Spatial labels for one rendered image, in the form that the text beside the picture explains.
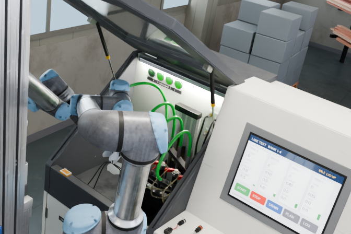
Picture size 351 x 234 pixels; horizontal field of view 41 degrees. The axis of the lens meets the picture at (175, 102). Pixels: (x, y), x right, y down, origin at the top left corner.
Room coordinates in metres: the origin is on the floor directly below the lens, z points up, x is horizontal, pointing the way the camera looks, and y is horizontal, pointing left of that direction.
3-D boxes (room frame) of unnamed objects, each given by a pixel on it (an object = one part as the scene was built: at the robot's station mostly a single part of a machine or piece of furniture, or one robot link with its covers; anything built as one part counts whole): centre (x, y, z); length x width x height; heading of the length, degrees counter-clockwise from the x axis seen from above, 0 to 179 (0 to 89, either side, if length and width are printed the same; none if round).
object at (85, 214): (1.22, 0.23, 1.20); 0.13 x 0.12 x 0.14; 107
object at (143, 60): (2.17, -0.01, 1.43); 0.54 x 0.03 x 0.02; 56
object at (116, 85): (1.63, 0.22, 1.51); 0.09 x 0.08 x 0.11; 17
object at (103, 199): (1.76, 0.28, 0.87); 0.62 x 0.04 x 0.16; 56
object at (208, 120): (2.04, -0.21, 1.20); 0.13 x 0.03 x 0.31; 56
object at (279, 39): (5.91, -1.03, 0.60); 1.20 x 0.80 x 1.19; 154
